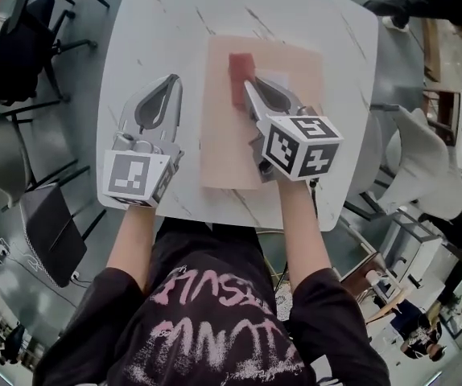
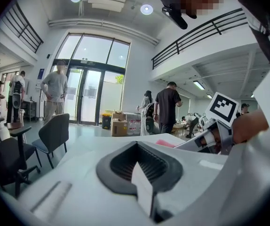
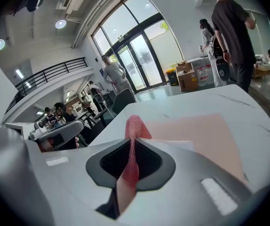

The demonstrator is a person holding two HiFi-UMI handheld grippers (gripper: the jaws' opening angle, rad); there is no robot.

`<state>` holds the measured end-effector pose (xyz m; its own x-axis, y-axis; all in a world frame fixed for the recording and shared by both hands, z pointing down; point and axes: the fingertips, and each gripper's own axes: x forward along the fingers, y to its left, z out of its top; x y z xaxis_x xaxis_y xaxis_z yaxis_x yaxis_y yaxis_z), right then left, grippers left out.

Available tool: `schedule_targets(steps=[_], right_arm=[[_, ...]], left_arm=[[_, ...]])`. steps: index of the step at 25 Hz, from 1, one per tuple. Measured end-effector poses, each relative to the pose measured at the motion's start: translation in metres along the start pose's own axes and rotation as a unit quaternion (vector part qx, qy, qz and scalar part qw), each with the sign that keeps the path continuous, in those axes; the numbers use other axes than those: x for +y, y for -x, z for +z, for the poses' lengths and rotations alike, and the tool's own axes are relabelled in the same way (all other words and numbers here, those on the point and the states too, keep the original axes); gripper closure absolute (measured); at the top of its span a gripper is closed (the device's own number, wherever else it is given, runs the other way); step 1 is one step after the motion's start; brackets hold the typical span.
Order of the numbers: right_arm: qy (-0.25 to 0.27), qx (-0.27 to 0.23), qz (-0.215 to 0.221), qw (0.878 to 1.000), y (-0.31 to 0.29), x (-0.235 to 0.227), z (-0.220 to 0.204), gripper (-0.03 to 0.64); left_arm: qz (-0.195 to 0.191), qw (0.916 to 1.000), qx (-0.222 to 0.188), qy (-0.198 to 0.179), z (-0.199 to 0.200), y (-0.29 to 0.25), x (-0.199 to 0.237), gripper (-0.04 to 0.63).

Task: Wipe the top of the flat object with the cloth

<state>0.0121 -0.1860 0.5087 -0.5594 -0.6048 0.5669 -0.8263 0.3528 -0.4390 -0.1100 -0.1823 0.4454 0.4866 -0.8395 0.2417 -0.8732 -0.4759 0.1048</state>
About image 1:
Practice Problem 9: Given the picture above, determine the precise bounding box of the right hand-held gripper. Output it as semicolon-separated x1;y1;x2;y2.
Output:
243;77;344;184

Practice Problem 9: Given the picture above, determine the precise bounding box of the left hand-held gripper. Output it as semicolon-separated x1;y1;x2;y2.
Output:
101;74;186;208

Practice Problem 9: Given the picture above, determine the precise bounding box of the pink sponge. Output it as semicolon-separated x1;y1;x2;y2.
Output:
228;52;258;110

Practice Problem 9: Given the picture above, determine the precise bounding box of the beige folder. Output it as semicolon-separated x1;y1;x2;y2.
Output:
199;34;324;191

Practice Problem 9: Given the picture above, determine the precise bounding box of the person's right forearm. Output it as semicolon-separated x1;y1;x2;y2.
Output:
277;177;324;297

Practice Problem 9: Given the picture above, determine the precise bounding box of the person's left forearm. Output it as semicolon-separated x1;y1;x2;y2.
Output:
105;205;158;295

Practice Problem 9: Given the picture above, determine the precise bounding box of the grey upholstered armchair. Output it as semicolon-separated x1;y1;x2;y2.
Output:
343;102;452;220

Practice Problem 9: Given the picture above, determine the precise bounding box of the black office chair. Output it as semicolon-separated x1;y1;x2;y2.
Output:
0;0;97;108

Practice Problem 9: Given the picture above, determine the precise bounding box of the dark chair with checkered edge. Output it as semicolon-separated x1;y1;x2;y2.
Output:
19;183;107;289

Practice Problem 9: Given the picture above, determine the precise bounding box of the brown wooden stool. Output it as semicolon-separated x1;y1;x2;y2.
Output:
341;251;389;297

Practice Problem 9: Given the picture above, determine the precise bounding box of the light grey shell chair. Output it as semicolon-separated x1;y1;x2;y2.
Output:
410;109;462;219

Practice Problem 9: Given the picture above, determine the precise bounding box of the person's black printed shirt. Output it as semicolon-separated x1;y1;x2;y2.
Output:
33;217;391;386

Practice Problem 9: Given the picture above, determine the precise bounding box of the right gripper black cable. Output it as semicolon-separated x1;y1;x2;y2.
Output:
307;177;320;219

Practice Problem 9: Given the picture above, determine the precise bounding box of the white floor cable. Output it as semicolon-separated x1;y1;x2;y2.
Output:
0;237;43;273

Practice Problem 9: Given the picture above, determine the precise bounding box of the white metal frame table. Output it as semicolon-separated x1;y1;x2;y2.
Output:
379;211;443;281

